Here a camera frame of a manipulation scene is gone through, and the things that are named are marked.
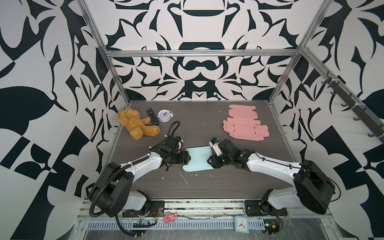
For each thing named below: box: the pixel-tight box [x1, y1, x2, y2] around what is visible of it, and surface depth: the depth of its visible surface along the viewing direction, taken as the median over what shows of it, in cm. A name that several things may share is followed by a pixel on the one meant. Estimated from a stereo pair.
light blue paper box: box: [182, 145, 214, 172], surface depth 87 cm
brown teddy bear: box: [117, 108, 161, 140], surface depth 98 cm
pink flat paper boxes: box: [223, 104, 270, 141], surface depth 108 cm
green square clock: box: [234, 215, 249, 234], surface depth 70 cm
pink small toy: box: [163, 211, 178, 224], surface depth 71 cm
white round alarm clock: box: [156, 109, 174, 122], surface depth 110 cm
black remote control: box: [146, 108, 160, 126], surface depth 110 cm
